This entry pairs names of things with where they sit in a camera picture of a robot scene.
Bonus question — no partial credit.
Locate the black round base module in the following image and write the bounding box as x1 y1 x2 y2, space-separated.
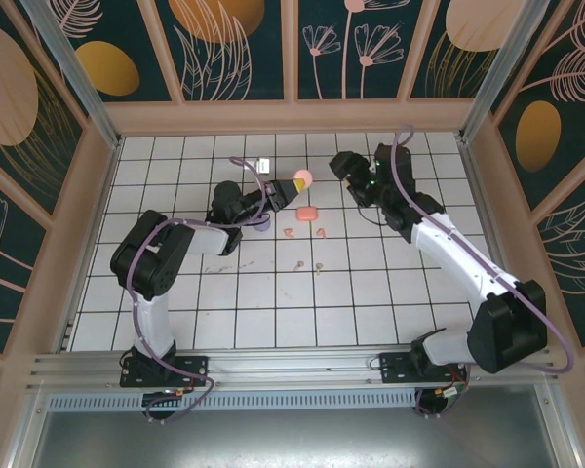
413 383 470 421

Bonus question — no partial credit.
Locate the brushed metal sheet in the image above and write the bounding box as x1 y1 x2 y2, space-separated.
28 408 562 468

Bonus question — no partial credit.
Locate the pink flower stems wall panel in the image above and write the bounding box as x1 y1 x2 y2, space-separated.
294 0 433 103

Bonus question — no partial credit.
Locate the aluminium side rail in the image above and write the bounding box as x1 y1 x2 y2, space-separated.
455 132 537 348
53 136 124 353

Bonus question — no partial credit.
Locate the beige disc wall panel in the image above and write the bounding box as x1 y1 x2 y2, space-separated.
0 0 88 218
408 0 523 101

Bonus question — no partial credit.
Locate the leaf outline wall panel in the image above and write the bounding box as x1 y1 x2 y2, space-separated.
150 0 294 104

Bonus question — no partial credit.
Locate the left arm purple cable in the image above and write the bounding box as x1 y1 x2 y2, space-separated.
125 155 274 424

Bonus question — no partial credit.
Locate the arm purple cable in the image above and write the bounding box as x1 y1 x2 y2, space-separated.
391 124 576 421
125 155 274 424

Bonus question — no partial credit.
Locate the orange oval feather wall panel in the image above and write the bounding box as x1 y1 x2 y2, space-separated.
489 0 585 214

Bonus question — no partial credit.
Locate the aluminium frame post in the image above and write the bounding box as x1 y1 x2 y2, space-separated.
18 0 124 148
459 0 553 143
7 389 48 468
535 384 584 468

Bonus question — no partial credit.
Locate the wide aluminium base rail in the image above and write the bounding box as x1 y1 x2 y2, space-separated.
26 344 565 391

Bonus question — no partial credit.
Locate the pink feather wall panel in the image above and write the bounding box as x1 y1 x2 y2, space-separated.
530 168 585 350

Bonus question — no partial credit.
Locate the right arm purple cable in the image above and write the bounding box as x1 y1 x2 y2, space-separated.
391 124 576 421

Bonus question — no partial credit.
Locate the slotted grey cable duct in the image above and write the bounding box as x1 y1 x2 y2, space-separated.
46 391 420 411

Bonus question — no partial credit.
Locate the flower and disc wall panel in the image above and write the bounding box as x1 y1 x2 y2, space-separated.
0 148 50 355

